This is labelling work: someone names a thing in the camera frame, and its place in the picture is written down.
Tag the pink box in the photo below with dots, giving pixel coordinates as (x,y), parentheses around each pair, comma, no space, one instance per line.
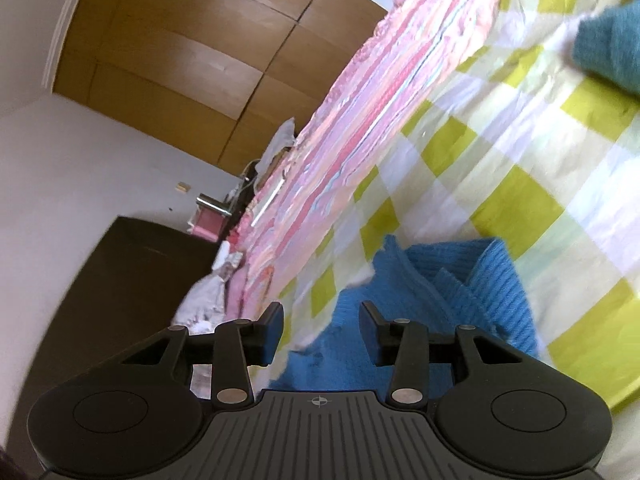
(207,225)

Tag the teal folded fuzzy sweater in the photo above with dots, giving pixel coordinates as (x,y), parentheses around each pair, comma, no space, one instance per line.
(610,45)

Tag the thin white stick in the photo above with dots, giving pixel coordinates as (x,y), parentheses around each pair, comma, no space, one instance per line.
(267,205)

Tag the blue knit patterned sweater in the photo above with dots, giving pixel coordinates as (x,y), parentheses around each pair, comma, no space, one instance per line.
(450,285)

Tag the yellow white checkered bed sheet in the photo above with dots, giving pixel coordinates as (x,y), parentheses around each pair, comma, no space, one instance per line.
(525,150)

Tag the dark wooden headboard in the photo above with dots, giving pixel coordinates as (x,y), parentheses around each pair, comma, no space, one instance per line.
(125,285)

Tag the pink striped blanket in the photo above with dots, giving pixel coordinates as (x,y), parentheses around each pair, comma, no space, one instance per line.
(360,110)

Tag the white pillow with pink print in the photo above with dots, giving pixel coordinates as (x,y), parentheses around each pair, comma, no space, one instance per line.
(207,295)

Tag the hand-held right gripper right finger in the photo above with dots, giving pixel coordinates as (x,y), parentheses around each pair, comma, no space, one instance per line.
(369,332)

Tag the white crumpled cloth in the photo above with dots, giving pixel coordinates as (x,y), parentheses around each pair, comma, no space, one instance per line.
(280,140)

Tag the brown wooden wardrobe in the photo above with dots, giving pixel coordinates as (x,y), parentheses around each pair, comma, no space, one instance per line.
(175,60)

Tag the metal cup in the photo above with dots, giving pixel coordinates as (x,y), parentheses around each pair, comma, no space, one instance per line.
(212,204)

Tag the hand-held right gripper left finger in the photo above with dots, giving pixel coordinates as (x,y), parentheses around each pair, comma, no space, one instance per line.
(270,332)

